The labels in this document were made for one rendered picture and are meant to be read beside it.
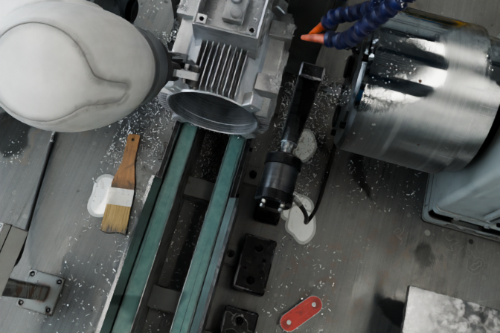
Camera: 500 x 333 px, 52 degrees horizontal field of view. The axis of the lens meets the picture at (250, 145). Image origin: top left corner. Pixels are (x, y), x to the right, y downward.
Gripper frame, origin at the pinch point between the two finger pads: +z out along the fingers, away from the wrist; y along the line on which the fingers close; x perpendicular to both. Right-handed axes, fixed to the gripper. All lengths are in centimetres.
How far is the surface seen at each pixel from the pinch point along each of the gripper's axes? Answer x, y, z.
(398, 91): -4.3, -32.4, -1.1
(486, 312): 27, -59, 7
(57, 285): 45.8, 14.4, 9.1
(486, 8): -27, -57, 52
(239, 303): 41.0, -18.8, 12.6
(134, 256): 33.0, 0.2, 2.9
